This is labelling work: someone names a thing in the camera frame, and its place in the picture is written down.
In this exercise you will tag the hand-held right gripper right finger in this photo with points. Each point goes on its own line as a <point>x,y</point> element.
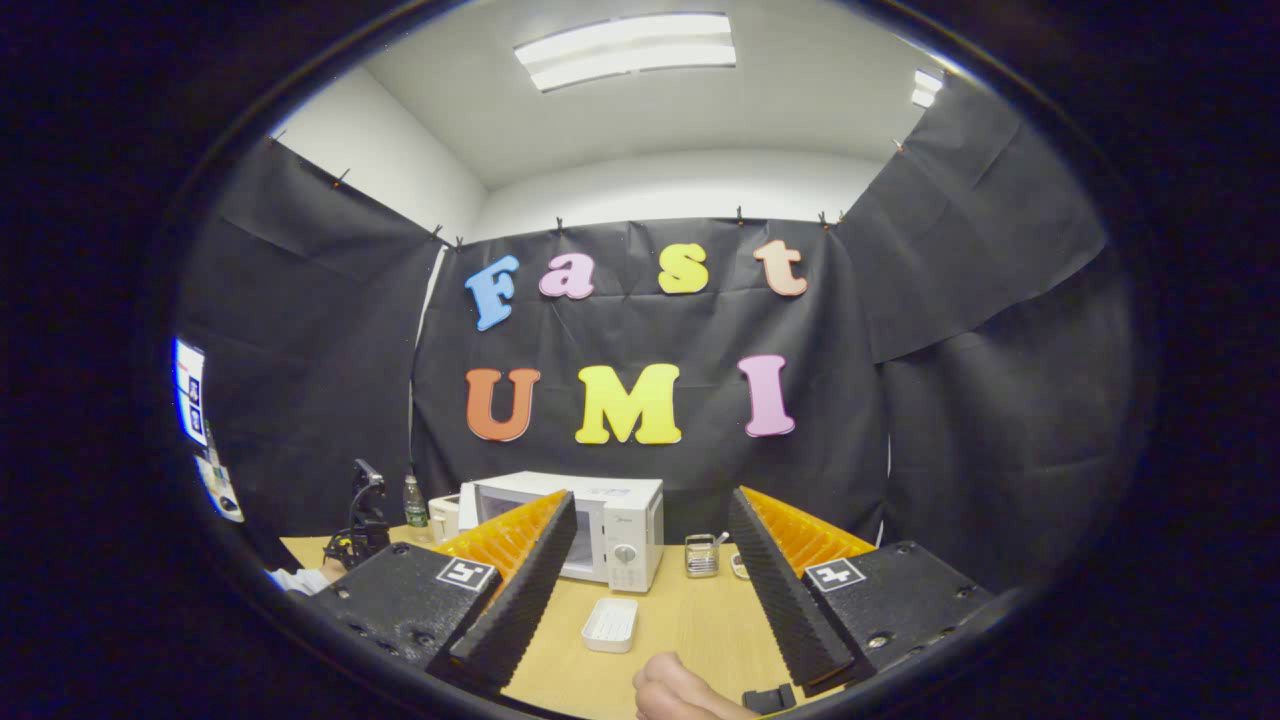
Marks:
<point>785,600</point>

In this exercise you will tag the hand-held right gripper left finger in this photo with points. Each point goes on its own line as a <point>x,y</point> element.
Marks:
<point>520,595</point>

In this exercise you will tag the white microwave oven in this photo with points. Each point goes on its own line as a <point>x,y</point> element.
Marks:
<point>625,530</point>

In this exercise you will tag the clear plastic water bottle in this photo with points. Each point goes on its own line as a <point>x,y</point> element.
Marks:
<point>415,502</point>

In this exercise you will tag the white divided plate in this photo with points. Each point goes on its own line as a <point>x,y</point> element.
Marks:
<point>739,566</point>

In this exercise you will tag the white toaster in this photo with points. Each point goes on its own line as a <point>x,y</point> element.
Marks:
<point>444,517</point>

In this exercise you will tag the clear square container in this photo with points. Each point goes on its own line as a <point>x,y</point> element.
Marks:
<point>701,557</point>

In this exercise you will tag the white rectangular dish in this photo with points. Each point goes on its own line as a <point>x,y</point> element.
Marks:
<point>610,625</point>

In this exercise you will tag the small black clip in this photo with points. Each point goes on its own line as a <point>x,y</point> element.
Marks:
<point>770,698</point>

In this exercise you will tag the small ceiling light panel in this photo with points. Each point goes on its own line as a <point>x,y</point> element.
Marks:
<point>927,87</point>

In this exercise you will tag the large ceiling light panel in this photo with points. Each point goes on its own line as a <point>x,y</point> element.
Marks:
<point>628,50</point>

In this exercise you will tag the blue white wall poster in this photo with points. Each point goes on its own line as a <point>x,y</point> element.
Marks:
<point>190,390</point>

